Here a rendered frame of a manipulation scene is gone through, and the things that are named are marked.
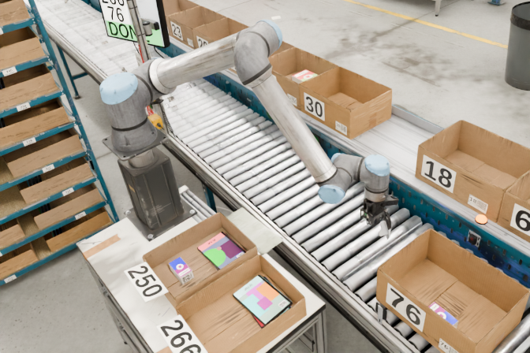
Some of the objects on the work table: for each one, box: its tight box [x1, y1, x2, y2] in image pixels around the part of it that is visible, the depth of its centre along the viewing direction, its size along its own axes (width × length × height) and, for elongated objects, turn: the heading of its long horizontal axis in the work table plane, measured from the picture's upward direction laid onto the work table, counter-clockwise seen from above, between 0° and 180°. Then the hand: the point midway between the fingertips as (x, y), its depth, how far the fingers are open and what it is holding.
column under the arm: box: [118, 147, 198, 242], centre depth 221 cm, size 26×26×33 cm
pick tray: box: [142, 212, 258, 309], centre depth 198 cm, size 28×38×10 cm
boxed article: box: [169, 257, 194, 284], centre depth 197 cm, size 6×10×5 cm, turn 46°
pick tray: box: [175, 255, 307, 353], centre depth 176 cm, size 28×38×10 cm
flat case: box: [197, 232, 247, 269], centre depth 203 cm, size 14×19×2 cm
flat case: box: [233, 274, 293, 326], centre depth 182 cm, size 14×19×2 cm
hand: (378, 229), depth 200 cm, fingers open, 10 cm apart
